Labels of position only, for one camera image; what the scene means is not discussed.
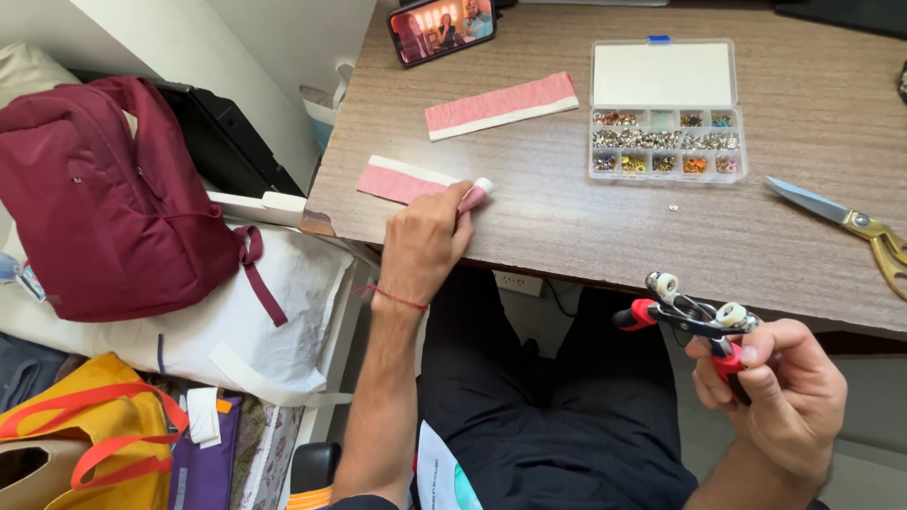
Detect white printed booklet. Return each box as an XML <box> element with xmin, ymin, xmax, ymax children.
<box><xmin>414</xmin><ymin>419</ymin><xmax>485</xmax><ymax>510</ymax></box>

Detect red string bracelet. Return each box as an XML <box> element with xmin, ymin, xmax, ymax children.
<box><xmin>352</xmin><ymin>284</ymin><xmax>430</xmax><ymax>313</ymax></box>

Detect black cable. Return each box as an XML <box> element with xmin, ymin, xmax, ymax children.
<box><xmin>543</xmin><ymin>280</ymin><xmax>581</xmax><ymax>319</ymax></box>

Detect white paper bag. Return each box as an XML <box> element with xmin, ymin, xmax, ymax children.
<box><xmin>298</xmin><ymin>60</ymin><xmax>356</xmax><ymax>154</ymax></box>

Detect purple bag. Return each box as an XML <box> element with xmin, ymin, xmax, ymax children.
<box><xmin>167</xmin><ymin>393</ymin><xmax>244</xmax><ymax>510</ymax></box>

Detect white fabric bag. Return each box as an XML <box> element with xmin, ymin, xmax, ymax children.
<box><xmin>0</xmin><ymin>220</ymin><xmax>357</xmax><ymax>409</ymax></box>

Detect person's right hand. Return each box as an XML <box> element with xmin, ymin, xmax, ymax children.
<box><xmin>684</xmin><ymin>319</ymin><xmax>848</xmax><ymax>484</ymax></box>

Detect black smartphone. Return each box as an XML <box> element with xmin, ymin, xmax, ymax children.
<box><xmin>386</xmin><ymin>0</ymin><xmax>498</xmax><ymax>69</ymax></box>

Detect yellow bag with orange straps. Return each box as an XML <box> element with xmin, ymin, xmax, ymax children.
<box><xmin>0</xmin><ymin>352</ymin><xmax>191</xmax><ymax>510</ymax></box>

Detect assorted metal eyelets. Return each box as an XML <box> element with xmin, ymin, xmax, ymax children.
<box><xmin>592</xmin><ymin>111</ymin><xmax>741</xmax><ymax>175</ymax></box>

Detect person's black trousers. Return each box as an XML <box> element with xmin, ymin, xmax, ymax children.
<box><xmin>413</xmin><ymin>265</ymin><xmax>701</xmax><ymax>510</ymax></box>

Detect dark flat object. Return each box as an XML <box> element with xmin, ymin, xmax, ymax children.
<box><xmin>773</xmin><ymin>0</ymin><xmax>907</xmax><ymax>41</ymax></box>

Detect maroon backpack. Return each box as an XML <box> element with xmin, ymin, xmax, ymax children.
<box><xmin>0</xmin><ymin>76</ymin><xmax>290</xmax><ymax>329</ymax></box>

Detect floral patterned fabric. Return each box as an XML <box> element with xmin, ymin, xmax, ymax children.
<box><xmin>236</xmin><ymin>402</ymin><xmax>307</xmax><ymax>510</ymax></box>

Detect cream pillow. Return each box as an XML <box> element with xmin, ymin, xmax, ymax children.
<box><xmin>0</xmin><ymin>41</ymin><xmax>80</xmax><ymax>109</ymax></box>

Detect white power outlet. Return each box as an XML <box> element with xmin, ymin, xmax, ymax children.
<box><xmin>492</xmin><ymin>269</ymin><xmax>546</xmax><ymax>299</ymax></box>

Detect black case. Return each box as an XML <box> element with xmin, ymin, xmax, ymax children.
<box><xmin>69</xmin><ymin>69</ymin><xmax>307</xmax><ymax>200</ymax></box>

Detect flat pink fabric strip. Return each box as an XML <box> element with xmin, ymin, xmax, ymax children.
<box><xmin>424</xmin><ymin>71</ymin><xmax>581</xmax><ymax>143</ymax></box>

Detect black chair armrest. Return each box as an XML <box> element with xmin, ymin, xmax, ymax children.
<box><xmin>288</xmin><ymin>442</ymin><xmax>343</xmax><ymax>497</ymax></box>

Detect red-handled eyelet pliers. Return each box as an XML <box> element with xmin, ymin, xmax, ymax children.
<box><xmin>612</xmin><ymin>271</ymin><xmax>762</xmax><ymax>407</ymax></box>

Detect pink fabric strip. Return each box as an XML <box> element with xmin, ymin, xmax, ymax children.
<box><xmin>424</xmin><ymin>71</ymin><xmax>581</xmax><ymax>143</ymax></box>
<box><xmin>356</xmin><ymin>154</ymin><xmax>494</xmax><ymax>214</ymax></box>

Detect gold-handled scissors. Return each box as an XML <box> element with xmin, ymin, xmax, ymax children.
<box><xmin>763</xmin><ymin>176</ymin><xmax>907</xmax><ymax>303</ymax></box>

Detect white board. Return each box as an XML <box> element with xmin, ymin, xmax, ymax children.
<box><xmin>204</xmin><ymin>190</ymin><xmax>310</xmax><ymax>230</ymax></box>

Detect person's left hand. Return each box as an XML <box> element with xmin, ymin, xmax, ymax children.
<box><xmin>373</xmin><ymin>180</ymin><xmax>476</xmax><ymax>307</ymax></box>

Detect clear plastic compartment box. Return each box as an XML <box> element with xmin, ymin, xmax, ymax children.
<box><xmin>588</xmin><ymin>35</ymin><xmax>749</xmax><ymax>187</ymax></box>

